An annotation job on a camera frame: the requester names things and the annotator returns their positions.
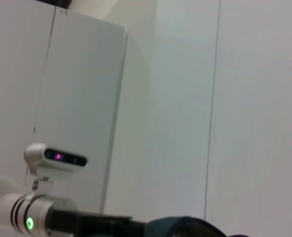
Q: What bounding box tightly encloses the dark background object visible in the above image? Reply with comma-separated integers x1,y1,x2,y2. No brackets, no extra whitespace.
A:
36,0,74,8

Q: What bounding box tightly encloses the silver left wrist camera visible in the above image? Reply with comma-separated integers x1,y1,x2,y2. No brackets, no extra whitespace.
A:
24,143,88,177

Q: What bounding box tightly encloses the silver camera mount bracket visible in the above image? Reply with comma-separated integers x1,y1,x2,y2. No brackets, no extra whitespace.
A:
27,169,55,196

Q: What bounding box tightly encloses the dark teal insulated lunch bag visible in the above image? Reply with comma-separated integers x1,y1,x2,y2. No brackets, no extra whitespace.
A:
144,216,228,237

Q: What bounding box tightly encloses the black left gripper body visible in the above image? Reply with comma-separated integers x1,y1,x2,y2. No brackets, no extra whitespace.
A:
48,208,147,237

